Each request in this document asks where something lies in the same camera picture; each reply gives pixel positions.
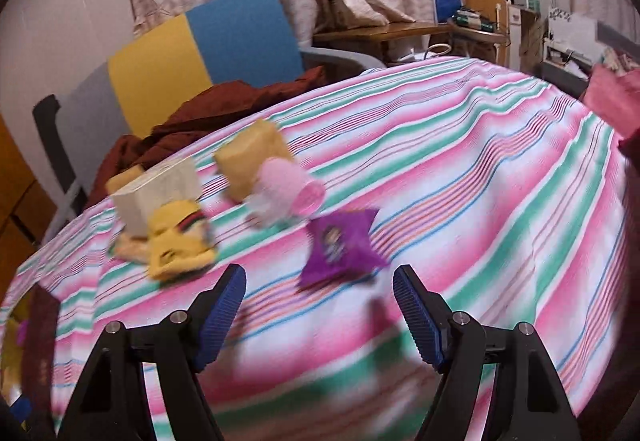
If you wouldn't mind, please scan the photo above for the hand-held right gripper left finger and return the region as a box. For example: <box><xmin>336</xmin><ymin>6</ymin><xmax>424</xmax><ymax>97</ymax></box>
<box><xmin>57</xmin><ymin>265</ymin><xmax>248</xmax><ymax>441</ymax></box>

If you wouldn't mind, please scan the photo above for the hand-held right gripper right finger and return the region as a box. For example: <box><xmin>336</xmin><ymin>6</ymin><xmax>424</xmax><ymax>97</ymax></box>
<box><xmin>392</xmin><ymin>265</ymin><xmax>583</xmax><ymax>441</ymax></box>

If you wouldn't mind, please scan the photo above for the yellow knitted cloth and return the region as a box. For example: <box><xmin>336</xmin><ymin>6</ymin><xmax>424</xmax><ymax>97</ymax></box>
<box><xmin>110</xmin><ymin>198</ymin><xmax>221</xmax><ymax>282</ymax></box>

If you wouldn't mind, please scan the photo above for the purple snack packet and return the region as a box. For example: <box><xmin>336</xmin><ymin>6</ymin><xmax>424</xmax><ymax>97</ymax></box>
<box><xmin>298</xmin><ymin>208</ymin><xmax>390</xmax><ymax>289</ymax></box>

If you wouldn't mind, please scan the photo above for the pink roll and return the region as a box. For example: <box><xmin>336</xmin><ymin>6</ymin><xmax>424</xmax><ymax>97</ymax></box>
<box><xmin>245</xmin><ymin>157</ymin><xmax>326</xmax><ymax>229</ymax></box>

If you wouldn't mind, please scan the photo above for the white box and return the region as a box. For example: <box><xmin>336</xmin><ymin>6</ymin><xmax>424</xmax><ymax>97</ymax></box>
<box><xmin>111</xmin><ymin>156</ymin><xmax>201</xmax><ymax>234</ymax></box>

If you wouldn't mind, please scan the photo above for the striped tablecloth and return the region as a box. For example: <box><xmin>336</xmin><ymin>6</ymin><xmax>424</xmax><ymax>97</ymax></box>
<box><xmin>0</xmin><ymin>56</ymin><xmax>633</xmax><ymax>441</ymax></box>

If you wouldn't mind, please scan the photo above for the maroon cloth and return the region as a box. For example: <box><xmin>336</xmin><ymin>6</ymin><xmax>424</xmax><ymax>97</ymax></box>
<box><xmin>90</xmin><ymin>66</ymin><xmax>328</xmax><ymax>209</ymax></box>

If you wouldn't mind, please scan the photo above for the wooden wardrobe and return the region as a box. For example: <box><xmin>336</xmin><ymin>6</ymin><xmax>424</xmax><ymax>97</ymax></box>
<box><xmin>0</xmin><ymin>116</ymin><xmax>56</xmax><ymax>247</ymax></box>

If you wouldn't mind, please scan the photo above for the grey yellow blue chair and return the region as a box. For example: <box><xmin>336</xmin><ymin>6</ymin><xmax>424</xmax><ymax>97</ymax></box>
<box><xmin>32</xmin><ymin>0</ymin><xmax>386</xmax><ymax>232</ymax></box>

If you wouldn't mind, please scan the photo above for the wooden side table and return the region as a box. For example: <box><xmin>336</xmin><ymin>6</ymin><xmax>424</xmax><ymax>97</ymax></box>
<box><xmin>312</xmin><ymin>18</ymin><xmax>508</xmax><ymax>67</ymax></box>

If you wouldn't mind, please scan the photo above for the pink patterned cloth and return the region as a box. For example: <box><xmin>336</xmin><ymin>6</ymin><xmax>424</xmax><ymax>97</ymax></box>
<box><xmin>582</xmin><ymin>61</ymin><xmax>640</xmax><ymax>142</ymax></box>

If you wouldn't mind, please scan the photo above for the white plastic cabinet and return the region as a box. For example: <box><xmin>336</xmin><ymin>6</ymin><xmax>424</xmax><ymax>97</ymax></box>
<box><xmin>546</xmin><ymin>7</ymin><xmax>601</xmax><ymax>53</ymax></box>

